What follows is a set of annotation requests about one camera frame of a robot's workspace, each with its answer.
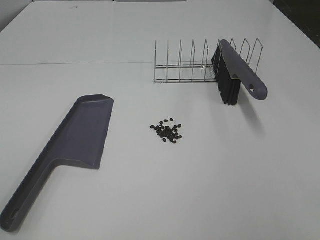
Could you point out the grey plastic dustpan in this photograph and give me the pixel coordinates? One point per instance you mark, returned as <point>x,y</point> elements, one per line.
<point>78,141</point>

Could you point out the pile of coffee beans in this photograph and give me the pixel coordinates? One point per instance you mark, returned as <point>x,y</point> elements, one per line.
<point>168,130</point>

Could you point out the grey hand brush black bristles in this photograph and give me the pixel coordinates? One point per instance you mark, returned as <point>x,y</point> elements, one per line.
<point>231,71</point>

